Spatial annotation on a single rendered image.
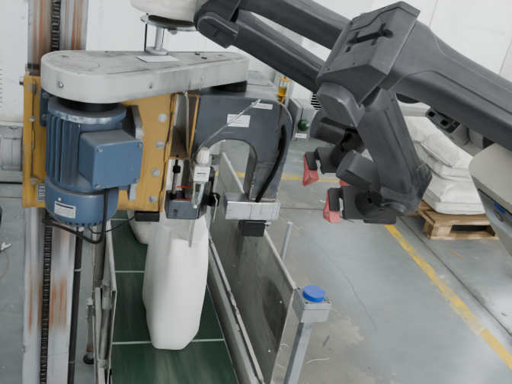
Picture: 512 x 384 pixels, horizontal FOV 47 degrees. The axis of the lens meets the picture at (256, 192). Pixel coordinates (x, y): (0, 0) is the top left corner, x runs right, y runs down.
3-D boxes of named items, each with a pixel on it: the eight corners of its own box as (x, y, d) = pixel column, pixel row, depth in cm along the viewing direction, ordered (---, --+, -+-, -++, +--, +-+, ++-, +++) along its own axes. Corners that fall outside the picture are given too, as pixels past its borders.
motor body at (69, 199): (119, 233, 124) (129, 120, 113) (42, 231, 119) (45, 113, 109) (115, 200, 137) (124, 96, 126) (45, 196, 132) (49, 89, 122)
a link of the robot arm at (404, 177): (349, 101, 63) (394, 17, 64) (304, 88, 66) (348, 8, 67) (412, 226, 99) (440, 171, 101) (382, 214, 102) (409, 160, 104)
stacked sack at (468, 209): (487, 218, 409) (493, 203, 404) (433, 216, 395) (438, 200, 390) (437, 177, 466) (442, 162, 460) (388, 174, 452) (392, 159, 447)
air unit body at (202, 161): (207, 211, 144) (217, 152, 137) (188, 210, 142) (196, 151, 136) (204, 203, 147) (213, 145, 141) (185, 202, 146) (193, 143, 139)
